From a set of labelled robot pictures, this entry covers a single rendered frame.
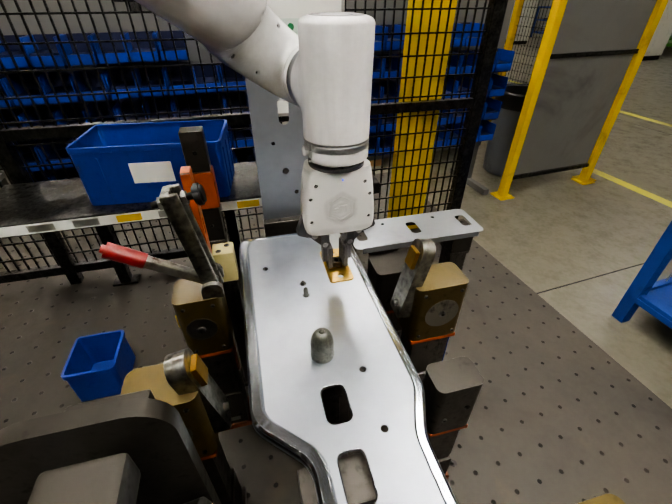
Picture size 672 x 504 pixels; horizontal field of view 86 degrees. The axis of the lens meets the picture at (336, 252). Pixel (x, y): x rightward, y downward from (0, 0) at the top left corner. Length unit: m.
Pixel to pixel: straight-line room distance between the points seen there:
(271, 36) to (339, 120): 0.13
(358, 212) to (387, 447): 0.29
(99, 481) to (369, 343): 0.37
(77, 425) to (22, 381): 0.82
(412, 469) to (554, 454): 0.47
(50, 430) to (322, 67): 0.38
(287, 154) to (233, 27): 0.43
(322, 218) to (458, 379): 0.29
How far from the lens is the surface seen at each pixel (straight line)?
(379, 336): 0.55
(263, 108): 0.74
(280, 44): 0.51
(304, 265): 0.68
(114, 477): 0.28
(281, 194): 0.80
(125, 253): 0.55
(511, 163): 3.26
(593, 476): 0.90
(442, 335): 0.67
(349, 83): 0.43
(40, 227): 0.97
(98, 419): 0.30
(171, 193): 0.50
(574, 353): 1.08
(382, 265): 0.71
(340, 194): 0.49
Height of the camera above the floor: 1.42
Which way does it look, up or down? 36 degrees down
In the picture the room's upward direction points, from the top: straight up
